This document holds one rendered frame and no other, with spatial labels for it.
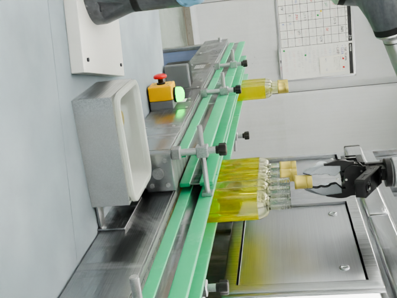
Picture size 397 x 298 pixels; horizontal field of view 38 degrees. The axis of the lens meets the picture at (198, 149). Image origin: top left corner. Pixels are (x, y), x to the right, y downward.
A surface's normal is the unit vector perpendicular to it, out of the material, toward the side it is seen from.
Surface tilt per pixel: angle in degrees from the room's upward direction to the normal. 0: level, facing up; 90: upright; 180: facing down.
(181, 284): 90
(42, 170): 0
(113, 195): 90
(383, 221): 90
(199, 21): 90
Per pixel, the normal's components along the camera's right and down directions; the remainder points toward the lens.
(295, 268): -0.12, -0.95
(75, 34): -0.15, 0.10
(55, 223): 0.98, -0.08
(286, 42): -0.12, 0.32
